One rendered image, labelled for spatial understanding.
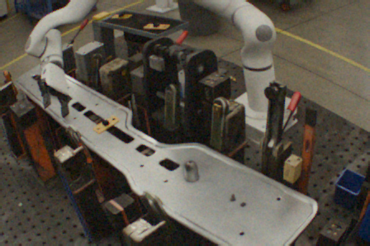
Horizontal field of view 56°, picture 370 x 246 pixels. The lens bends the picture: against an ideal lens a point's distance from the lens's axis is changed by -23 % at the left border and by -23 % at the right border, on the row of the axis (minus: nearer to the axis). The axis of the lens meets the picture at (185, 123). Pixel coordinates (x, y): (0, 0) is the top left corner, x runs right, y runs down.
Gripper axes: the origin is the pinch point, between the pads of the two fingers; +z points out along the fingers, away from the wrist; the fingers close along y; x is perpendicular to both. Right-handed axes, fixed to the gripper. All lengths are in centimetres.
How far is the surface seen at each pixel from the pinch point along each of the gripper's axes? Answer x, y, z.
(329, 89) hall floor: -84, 231, -60
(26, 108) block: 19.3, 3.6, -13.1
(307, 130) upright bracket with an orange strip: -60, 6, 38
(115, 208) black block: -13.3, -1.3, 36.5
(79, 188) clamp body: 1.2, 5.2, 24.2
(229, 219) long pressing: -36, 4, 48
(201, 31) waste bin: 3, 248, -188
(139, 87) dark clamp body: -19.7, 20.3, -3.5
